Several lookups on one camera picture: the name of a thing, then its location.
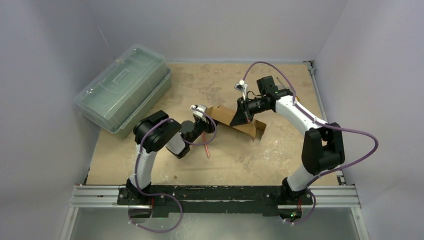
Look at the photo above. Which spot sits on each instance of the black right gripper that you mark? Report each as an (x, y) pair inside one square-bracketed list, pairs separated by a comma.
[(245, 108)]

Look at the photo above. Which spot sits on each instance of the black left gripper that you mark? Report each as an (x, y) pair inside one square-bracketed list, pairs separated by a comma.
[(209, 127)]

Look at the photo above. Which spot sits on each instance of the brown cardboard box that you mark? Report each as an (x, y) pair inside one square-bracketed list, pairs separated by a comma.
[(230, 117)]

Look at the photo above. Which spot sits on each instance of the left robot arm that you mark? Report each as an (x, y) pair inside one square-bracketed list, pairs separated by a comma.
[(158, 131)]

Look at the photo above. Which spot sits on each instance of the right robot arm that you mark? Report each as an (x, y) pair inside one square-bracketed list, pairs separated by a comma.
[(323, 147)]

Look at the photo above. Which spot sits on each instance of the clear plastic storage box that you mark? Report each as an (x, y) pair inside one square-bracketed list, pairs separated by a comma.
[(122, 94)]

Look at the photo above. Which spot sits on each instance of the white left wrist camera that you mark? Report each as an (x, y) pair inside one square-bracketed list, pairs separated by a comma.
[(199, 111)]

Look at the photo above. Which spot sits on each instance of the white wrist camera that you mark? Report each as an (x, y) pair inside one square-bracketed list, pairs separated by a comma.
[(199, 111), (242, 87)]

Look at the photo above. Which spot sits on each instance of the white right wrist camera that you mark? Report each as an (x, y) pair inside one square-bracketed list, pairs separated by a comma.
[(242, 87)]

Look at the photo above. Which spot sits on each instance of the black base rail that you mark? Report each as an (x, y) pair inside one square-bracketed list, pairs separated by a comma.
[(208, 199)]

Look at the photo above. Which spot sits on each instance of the aluminium frame rail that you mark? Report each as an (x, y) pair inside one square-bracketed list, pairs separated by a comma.
[(94, 214)]

